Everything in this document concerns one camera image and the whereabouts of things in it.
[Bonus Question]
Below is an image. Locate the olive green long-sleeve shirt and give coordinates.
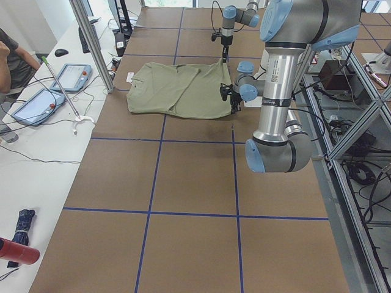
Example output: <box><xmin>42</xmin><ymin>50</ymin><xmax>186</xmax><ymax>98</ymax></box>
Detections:
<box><xmin>126</xmin><ymin>60</ymin><xmax>231</xmax><ymax>119</ymax></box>

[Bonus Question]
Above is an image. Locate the black keyboard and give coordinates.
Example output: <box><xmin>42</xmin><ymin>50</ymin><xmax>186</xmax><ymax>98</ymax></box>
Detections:
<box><xmin>78</xmin><ymin>24</ymin><xmax>98</xmax><ymax>54</ymax></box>

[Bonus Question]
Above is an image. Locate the white clothing price tag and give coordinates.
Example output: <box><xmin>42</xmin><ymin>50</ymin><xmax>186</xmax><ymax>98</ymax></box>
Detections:
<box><xmin>126</xmin><ymin>72</ymin><xmax>134</xmax><ymax>83</ymax></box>

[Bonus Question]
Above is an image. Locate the dark brown box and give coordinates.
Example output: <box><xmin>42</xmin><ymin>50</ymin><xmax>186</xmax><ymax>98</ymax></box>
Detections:
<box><xmin>318</xmin><ymin>60</ymin><xmax>356</xmax><ymax>91</ymax></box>

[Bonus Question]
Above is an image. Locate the aluminium frame post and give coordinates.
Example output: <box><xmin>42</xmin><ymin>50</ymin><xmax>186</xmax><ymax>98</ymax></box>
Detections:
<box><xmin>69</xmin><ymin>0</ymin><xmax>114</xmax><ymax>93</ymax></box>

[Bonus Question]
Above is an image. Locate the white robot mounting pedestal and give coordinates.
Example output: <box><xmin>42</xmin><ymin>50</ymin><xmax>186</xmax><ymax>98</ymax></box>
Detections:
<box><xmin>243</xmin><ymin>49</ymin><xmax>269</xmax><ymax>108</ymax></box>

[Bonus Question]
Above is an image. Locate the seated person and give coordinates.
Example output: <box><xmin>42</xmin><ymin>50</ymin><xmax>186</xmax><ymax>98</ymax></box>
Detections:
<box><xmin>1</xmin><ymin>29</ymin><xmax>40</xmax><ymax>99</ymax></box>

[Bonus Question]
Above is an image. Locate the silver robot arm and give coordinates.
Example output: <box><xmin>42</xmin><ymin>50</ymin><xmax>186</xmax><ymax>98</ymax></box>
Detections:
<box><xmin>211</xmin><ymin>1</ymin><xmax>260</xmax><ymax>64</ymax></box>
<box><xmin>218</xmin><ymin>1</ymin><xmax>362</xmax><ymax>173</ymax></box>

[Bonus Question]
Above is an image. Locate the black computer mouse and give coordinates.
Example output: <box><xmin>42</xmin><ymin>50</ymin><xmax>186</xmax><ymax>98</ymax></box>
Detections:
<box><xmin>54</xmin><ymin>48</ymin><xmax>68</xmax><ymax>57</ymax></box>

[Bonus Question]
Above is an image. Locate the blue teach pendant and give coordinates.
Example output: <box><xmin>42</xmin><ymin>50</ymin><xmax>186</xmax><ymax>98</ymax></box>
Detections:
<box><xmin>57</xmin><ymin>63</ymin><xmax>92</xmax><ymax>93</ymax></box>
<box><xmin>11</xmin><ymin>89</ymin><xmax>65</xmax><ymax>126</ymax></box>

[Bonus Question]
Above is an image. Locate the red cylindrical bottle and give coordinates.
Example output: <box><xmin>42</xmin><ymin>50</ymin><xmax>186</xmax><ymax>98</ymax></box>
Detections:
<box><xmin>1</xmin><ymin>238</ymin><xmax>40</xmax><ymax>265</ymax></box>

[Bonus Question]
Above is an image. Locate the far blue teach pendant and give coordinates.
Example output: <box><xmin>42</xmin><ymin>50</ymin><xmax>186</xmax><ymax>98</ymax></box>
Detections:
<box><xmin>57</xmin><ymin>63</ymin><xmax>92</xmax><ymax>93</ymax></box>

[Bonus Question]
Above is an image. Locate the silver reacher grabber stick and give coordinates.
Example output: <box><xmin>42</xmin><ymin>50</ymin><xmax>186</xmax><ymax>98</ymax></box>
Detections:
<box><xmin>42</xmin><ymin>57</ymin><xmax>95</xmax><ymax>135</ymax></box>

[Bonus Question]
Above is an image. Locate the near blue teach pendant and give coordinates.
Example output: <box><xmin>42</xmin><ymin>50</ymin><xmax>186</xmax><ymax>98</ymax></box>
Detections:
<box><xmin>11</xmin><ymin>89</ymin><xmax>65</xmax><ymax>126</ymax></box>

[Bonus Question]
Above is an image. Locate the black power adapter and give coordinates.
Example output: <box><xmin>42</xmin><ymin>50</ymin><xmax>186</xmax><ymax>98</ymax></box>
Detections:
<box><xmin>114</xmin><ymin>32</ymin><xmax>126</xmax><ymax>57</ymax></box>

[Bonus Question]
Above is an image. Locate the folded dark blue umbrella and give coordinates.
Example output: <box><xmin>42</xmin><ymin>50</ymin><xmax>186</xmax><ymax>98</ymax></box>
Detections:
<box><xmin>7</xmin><ymin>209</ymin><xmax>35</xmax><ymax>268</ymax></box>

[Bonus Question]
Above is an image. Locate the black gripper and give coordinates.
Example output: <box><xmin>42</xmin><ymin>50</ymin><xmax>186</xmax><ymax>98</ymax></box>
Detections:
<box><xmin>211</xmin><ymin>28</ymin><xmax>234</xmax><ymax>63</ymax></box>
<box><xmin>219</xmin><ymin>83</ymin><xmax>242</xmax><ymax>114</ymax></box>

